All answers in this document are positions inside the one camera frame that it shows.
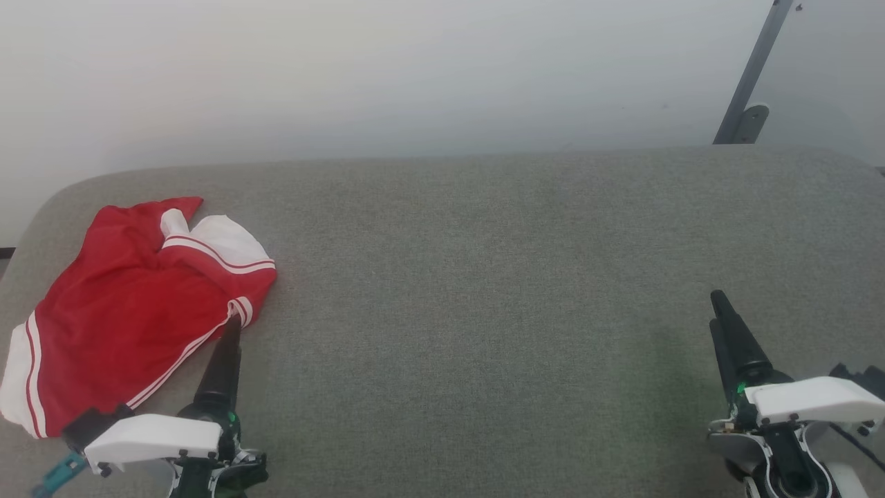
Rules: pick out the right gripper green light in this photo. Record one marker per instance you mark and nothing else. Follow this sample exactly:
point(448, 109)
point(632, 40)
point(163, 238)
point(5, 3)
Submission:
point(785, 456)

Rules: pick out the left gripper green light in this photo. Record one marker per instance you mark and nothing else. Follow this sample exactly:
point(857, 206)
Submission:
point(235, 463)

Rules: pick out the red white basketball jersey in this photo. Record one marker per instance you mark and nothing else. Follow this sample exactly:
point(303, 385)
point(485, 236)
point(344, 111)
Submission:
point(131, 311)

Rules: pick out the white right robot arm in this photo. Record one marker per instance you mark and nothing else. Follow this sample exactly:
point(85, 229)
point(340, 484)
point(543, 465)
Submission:
point(849, 483)

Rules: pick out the grey metal pole foot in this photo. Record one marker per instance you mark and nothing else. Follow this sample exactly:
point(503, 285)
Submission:
point(753, 124)

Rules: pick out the black baseboard strip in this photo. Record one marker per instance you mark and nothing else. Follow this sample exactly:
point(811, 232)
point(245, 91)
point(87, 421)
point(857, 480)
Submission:
point(7, 253)

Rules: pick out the grey metal pole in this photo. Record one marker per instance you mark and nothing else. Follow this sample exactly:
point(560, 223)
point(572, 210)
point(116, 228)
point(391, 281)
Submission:
point(753, 66)

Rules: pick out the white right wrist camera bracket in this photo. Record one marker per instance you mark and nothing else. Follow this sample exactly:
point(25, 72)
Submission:
point(816, 400)

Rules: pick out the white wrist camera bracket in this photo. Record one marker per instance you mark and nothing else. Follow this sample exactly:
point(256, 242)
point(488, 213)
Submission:
point(816, 400)
point(155, 439)

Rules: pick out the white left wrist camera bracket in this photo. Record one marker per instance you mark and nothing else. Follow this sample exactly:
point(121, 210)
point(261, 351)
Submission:
point(155, 439)

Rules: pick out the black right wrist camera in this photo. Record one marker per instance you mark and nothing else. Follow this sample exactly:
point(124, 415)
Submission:
point(861, 379)

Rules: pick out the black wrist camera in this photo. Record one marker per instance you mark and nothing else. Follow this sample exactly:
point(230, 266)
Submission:
point(861, 379)
point(93, 423)

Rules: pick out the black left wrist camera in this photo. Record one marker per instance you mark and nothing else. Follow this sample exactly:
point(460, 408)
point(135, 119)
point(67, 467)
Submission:
point(93, 423)

